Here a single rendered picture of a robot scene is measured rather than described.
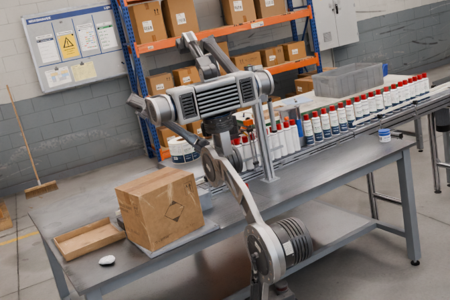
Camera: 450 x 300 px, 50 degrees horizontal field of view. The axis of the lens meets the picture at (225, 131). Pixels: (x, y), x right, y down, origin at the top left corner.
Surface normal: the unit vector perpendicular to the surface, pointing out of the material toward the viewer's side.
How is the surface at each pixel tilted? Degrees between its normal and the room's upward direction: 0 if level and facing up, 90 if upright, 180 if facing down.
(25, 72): 90
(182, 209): 90
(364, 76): 90
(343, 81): 90
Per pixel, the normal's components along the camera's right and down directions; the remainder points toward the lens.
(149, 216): 0.61, 0.07
